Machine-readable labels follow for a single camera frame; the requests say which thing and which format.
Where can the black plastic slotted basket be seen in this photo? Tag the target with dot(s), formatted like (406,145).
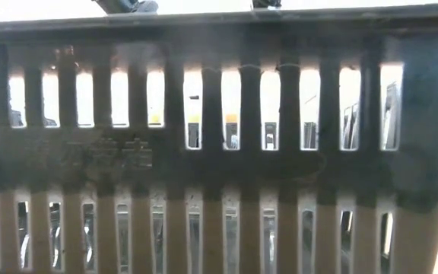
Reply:
(219,167)

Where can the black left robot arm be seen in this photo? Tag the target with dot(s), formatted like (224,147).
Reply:
(124,5)

